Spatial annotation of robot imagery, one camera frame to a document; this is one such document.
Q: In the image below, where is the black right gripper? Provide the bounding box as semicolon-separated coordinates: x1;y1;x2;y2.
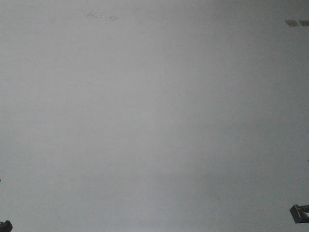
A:
290;204;309;224

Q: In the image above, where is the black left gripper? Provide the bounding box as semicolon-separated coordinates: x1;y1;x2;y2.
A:
0;220;13;232

